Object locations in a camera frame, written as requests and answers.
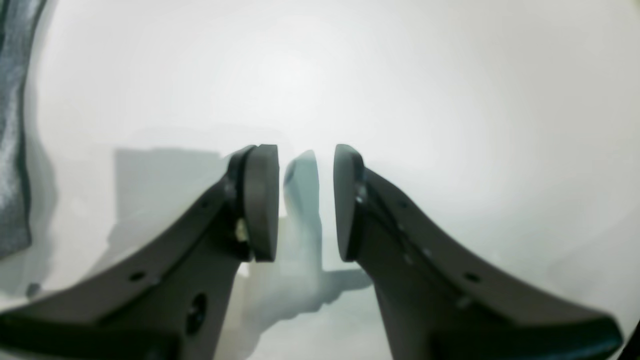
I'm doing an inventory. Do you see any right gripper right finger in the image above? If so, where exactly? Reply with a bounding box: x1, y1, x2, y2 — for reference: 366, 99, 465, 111
333, 144, 624, 360

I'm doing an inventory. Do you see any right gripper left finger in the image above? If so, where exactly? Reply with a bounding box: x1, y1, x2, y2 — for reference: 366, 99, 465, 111
0, 145, 280, 360

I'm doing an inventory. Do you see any grey T-shirt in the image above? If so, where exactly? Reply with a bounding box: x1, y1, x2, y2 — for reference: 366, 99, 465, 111
0, 0, 46, 259

